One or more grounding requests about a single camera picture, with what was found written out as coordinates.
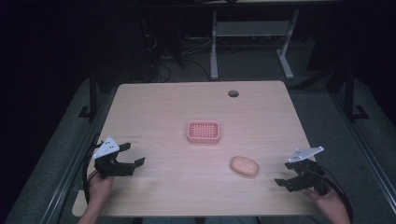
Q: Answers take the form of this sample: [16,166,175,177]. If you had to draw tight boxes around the black metal stand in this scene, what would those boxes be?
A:
[342,59,371,123]
[78,59,106,121]

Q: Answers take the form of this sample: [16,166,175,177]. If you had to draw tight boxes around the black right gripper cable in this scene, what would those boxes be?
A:
[319,165,355,224]

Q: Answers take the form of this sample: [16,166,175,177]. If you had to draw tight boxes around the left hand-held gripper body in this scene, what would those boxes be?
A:
[92,135,137,180]

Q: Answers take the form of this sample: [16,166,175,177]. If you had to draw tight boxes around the person's left hand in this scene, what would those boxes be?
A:
[87,171,115,204]

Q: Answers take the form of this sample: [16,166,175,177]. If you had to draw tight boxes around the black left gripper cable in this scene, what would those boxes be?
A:
[81,133,105,204]

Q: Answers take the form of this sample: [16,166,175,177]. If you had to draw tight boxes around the black floor cables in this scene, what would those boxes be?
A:
[141,32,213,83]

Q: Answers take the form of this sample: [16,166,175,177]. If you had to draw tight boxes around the aluminium rail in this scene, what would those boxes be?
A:
[330,91,396,208]
[38,92,110,224]

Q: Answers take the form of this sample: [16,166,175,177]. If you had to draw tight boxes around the pink soap dish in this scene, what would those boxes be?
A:
[186,119,221,145]

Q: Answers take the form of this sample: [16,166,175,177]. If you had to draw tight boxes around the white metal desk frame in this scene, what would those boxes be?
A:
[209,8,301,81]

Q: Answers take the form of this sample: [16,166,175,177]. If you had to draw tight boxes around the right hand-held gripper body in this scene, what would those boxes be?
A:
[286,146,330,197]

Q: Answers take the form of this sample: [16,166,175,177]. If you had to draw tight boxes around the person's right hand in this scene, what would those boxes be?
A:
[302,186,345,217]

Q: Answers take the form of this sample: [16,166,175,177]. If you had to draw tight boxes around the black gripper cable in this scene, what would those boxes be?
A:
[319,165,355,224]
[81,133,105,204]

